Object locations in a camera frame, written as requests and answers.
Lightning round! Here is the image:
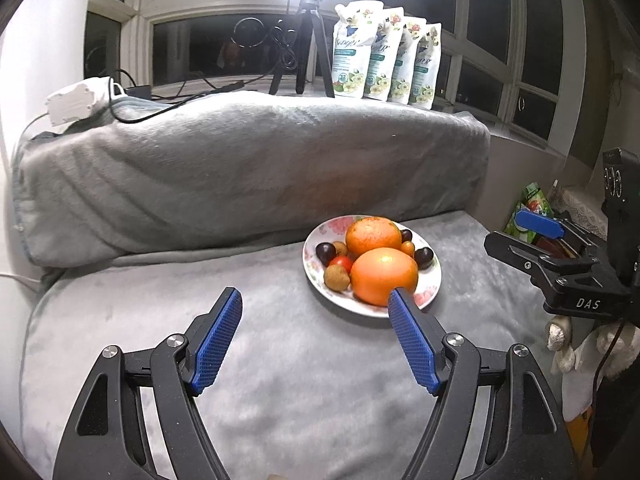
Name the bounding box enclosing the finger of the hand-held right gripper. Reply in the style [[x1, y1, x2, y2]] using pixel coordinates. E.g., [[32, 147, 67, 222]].
[[515, 209, 608, 261], [484, 230, 601, 287]]

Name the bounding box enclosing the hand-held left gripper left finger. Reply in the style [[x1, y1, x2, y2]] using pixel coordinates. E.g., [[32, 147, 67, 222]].
[[52, 287, 244, 480]]

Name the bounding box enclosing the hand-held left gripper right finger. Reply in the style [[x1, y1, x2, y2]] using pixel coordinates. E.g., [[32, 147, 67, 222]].
[[387, 287, 583, 480]]

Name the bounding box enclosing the large smooth orange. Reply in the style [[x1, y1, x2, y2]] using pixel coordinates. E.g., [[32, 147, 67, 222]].
[[350, 247, 419, 307]]

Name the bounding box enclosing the speckled orange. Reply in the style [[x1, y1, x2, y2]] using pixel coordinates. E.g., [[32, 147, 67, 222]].
[[345, 216, 403, 257]]

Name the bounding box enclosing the white floral plate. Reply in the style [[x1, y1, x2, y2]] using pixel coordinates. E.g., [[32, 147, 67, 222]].
[[302, 215, 443, 318]]

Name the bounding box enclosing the person's right hand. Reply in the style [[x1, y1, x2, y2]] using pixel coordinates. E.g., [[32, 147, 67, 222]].
[[547, 316, 640, 420]]

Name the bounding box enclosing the green printed bag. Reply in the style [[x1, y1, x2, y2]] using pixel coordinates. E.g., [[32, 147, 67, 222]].
[[502, 182, 554, 241]]

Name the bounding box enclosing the white lace cloth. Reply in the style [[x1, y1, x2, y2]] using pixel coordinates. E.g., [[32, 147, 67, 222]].
[[554, 186, 607, 222]]

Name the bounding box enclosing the grey fleece blanket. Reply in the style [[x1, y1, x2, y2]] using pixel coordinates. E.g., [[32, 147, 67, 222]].
[[22, 212, 566, 480]]

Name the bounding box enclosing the grey fleece bolster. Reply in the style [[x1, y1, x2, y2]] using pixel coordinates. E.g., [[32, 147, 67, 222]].
[[12, 92, 491, 268]]

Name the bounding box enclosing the white floral refill pouch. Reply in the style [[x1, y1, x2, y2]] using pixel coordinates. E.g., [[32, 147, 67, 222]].
[[332, 2, 383, 99], [390, 16, 427, 105], [364, 7, 405, 101], [409, 22, 442, 109]]

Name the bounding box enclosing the white power strip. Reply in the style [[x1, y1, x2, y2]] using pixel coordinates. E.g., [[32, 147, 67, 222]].
[[45, 77, 114, 126]]

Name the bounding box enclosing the black tripod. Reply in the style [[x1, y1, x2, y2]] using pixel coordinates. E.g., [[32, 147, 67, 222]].
[[269, 0, 336, 99]]

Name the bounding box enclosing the black power cable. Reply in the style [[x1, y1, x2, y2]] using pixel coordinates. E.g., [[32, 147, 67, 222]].
[[112, 67, 273, 123]]

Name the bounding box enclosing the black ring light cable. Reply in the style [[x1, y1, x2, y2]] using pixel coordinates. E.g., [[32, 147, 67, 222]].
[[267, 0, 302, 83]]

